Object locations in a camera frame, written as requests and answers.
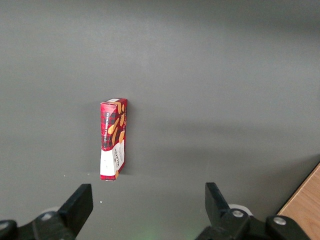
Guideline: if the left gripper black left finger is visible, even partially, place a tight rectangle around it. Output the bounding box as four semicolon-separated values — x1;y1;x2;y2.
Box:
0;183;94;240

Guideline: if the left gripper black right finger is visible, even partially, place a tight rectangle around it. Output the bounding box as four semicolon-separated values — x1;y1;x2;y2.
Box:
194;182;311;240

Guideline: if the red shortbread biscuit box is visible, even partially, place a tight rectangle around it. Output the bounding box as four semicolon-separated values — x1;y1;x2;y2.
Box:
99;97;129;182

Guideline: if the wooden two-drawer cabinet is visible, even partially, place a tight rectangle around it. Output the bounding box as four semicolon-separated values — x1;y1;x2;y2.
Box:
276;161;320;240

